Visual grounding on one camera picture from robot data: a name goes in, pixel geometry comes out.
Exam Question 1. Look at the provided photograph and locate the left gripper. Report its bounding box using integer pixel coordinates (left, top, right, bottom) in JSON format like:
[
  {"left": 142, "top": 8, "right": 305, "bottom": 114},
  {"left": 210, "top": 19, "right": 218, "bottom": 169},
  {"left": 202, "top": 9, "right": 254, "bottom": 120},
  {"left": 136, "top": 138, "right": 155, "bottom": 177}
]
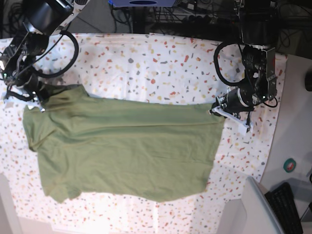
[{"left": 211, "top": 87, "right": 254, "bottom": 117}]

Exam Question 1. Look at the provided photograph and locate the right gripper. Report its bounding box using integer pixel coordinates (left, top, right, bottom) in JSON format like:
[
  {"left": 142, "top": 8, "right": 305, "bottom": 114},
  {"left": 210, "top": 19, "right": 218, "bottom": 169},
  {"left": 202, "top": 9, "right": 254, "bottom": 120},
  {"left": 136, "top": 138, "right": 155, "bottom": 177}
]
[{"left": 15, "top": 75, "right": 49, "bottom": 102}]

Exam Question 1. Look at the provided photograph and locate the green t-shirt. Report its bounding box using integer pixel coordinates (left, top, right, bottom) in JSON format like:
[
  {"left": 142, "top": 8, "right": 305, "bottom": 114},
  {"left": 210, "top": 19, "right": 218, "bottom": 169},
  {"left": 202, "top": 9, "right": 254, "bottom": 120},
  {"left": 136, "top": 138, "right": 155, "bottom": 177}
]
[{"left": 23, "top": 85, "right": 224, "bottom": 203}]

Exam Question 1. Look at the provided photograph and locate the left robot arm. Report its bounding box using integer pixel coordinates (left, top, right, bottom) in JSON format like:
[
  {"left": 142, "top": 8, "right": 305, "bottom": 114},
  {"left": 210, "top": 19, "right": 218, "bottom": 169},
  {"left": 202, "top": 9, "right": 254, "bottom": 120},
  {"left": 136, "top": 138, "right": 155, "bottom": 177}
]
[{"left": 210, "top": 0, "right": 278, "bottom": 117}]

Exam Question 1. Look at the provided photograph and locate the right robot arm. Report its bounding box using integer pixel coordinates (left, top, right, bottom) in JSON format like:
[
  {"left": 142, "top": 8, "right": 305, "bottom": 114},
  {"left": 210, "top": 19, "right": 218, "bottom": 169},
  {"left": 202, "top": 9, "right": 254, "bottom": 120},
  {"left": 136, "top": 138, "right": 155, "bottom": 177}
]
[{"left": 0, "top": 0, "right": 88, "bottom": 103}]

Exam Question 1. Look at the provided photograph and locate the terrazzo patterned tablecloth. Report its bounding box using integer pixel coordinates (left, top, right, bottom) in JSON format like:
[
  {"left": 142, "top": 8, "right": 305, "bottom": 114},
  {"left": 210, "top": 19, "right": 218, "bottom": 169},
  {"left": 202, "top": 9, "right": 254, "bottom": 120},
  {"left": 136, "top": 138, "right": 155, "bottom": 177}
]
[{"left": 0, "top": 34, "right": 280, "bottom": 234}]

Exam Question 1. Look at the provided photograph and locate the green tape roll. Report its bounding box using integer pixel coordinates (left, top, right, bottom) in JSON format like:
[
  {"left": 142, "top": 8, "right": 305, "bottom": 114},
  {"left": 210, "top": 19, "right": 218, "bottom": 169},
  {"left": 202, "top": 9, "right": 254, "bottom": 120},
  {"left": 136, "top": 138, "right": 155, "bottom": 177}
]
[{"left": 283, "top": 158, "right": 296, "bottom": 173}]

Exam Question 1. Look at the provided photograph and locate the black object at right edge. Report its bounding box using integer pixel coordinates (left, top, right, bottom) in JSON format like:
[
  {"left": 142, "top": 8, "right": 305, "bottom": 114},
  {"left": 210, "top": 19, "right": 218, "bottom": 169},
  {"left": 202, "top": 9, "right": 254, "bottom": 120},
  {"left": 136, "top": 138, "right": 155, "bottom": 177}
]
[{"left": 304, "top": 71, "right": 312, "bottom": 92}]

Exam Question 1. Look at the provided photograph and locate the grey plastic bin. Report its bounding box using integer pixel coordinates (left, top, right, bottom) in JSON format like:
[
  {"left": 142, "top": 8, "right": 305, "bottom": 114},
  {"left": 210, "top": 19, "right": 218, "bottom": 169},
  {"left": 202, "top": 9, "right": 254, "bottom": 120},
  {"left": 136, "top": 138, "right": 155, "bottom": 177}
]
[{"left": 217, "top": 177, "right": 284, "bottom": 234}]

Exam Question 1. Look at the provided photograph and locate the black keyboard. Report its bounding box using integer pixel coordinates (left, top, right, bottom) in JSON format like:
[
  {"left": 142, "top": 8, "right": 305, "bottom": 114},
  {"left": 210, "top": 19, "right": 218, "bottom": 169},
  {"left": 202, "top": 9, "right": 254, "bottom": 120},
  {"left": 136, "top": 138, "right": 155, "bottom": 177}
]
[{"left": 265, "top": 182, "right": 303, "bottom": 234}]

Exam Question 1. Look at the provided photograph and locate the blue box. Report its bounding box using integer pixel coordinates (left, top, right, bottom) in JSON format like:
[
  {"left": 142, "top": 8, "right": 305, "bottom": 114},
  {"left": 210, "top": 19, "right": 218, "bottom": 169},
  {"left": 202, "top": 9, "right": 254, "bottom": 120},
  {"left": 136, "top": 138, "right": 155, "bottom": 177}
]
[{"left": 108, "top": 0, "right": 181, "bottom": 7}]

